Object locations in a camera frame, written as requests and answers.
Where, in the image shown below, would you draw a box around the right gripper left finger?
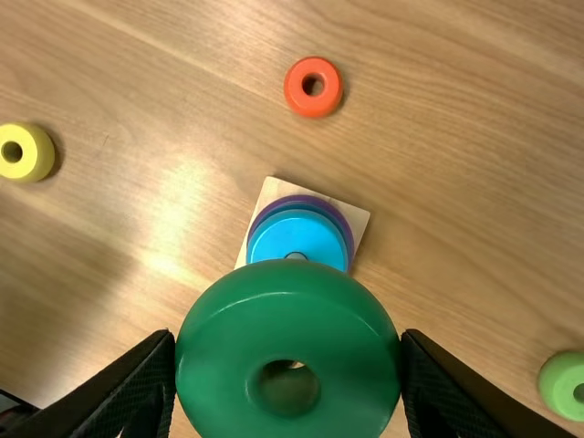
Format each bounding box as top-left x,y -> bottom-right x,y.
0,328 -> 177,438

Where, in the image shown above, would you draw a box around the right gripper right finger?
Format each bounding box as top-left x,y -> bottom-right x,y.
400,328 -> 581,438

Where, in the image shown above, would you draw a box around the dark green ring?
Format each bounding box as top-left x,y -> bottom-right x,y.
173,258 -> 403,438

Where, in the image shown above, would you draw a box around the wooden peg base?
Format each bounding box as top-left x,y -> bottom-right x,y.
233,174 -> 371,276

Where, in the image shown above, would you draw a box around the light green ring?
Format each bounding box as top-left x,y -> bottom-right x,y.
537,349 -> 584,422

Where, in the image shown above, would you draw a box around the light blue ring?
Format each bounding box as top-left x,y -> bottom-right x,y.
245,210 -> 349,276

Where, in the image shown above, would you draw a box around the purple ring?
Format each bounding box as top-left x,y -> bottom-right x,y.
252,193 -> 356,270

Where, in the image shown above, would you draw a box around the yellow ring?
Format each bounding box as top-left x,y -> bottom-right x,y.
0,121 -> 57,184

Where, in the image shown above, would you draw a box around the orange ring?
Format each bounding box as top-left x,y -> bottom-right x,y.
282,55 -> 345,120

